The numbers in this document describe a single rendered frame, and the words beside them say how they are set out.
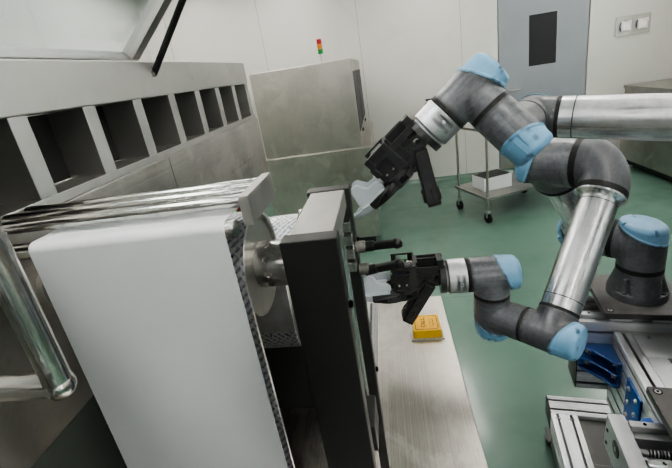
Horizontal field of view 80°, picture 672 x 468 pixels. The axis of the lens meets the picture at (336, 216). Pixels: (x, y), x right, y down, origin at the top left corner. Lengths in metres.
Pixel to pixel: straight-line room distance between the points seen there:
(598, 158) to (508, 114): 0.34
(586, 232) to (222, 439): 0.76
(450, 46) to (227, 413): 5.00
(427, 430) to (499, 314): 0.28
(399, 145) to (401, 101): 4.53
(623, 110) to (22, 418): 0.99
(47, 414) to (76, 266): 0.26
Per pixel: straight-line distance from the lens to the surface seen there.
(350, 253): 0.47
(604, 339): 1.49
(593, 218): 0.96
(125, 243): 0.50
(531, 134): 0.71
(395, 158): 0.72
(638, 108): 0.81
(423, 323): 1.09
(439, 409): 0.92
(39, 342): 0.30
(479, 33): 5.37
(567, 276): 0.92
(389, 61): 5.23
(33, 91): 0.77
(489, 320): 0.95
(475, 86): 0.72
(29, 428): 0.73
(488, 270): 0.89
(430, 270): 0.88
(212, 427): 0.62
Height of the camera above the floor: 1.57
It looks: 20 degrees down
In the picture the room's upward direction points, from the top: 9 degrees counter-clockwise
